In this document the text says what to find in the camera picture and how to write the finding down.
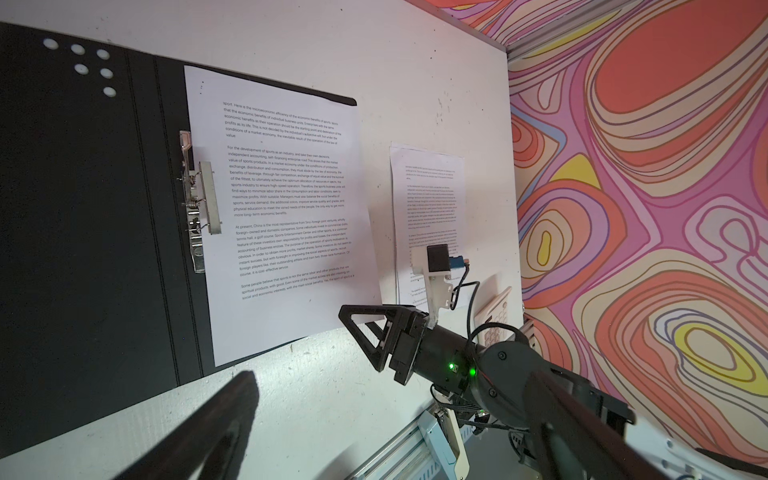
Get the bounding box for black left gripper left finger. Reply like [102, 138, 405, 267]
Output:
[117, 371, 259, 479]

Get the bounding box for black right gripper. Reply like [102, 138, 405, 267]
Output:
[338, 304, 471, 396]

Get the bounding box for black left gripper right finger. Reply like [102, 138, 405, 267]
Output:
[523, 372, 664, 479]

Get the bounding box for white printed paper sheets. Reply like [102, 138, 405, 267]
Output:
[390, 144, 468, 311]

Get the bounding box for teal clip folder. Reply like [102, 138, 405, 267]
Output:
[0, 21, 359, 460]

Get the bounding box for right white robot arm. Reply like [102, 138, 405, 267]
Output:
[339, 305, 767, 479]

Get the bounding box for pink white calculator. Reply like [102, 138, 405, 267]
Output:
[473, 287, 513, 347]

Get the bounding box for light blue stapler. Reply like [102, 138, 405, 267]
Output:
[417, 407, 470, 480]

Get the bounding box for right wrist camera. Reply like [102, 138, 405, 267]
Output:
[410, 244, 470, 329]

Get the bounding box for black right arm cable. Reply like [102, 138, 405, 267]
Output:
[428, 263, 532, 433]

